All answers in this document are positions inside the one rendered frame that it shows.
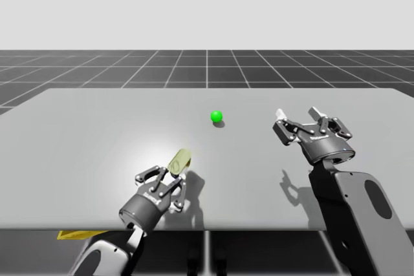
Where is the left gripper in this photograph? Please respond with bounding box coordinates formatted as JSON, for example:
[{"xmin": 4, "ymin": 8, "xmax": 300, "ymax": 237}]
[{"xmin": 118, "ymin": 165, "xmax": 189, "ymax": 233}]

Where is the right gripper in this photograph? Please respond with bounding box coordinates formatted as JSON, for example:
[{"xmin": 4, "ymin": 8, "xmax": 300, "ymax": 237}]
[{"xmin": 272, "ymin": 105, "xmax": 356, "ymax": 166}]

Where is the green and blue rectangular can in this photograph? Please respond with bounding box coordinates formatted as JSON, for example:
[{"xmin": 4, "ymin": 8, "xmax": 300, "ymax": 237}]
[{"xmin": 167, "ymin": 148, "xmax": 193, "ymax": 177}]

